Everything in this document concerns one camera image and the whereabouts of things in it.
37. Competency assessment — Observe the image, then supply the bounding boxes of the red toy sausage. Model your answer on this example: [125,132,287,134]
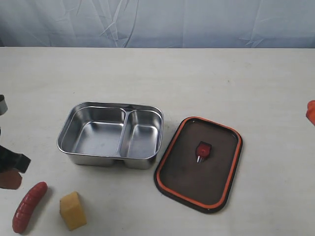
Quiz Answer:
[12,181,48,234]

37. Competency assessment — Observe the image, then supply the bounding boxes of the yellow toy cheese block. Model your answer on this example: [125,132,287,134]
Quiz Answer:
[60,191,87,231]

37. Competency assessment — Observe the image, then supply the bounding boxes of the dark transparent lunch box lid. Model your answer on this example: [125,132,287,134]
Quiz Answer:
[154,117,243,213]

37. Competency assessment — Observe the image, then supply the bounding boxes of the stainless steel lunch box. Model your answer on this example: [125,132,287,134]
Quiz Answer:
[57,102,164,170]

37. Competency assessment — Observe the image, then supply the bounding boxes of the blue wrinkled backdrop cloth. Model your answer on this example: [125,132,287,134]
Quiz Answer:
[0,0,315,48]

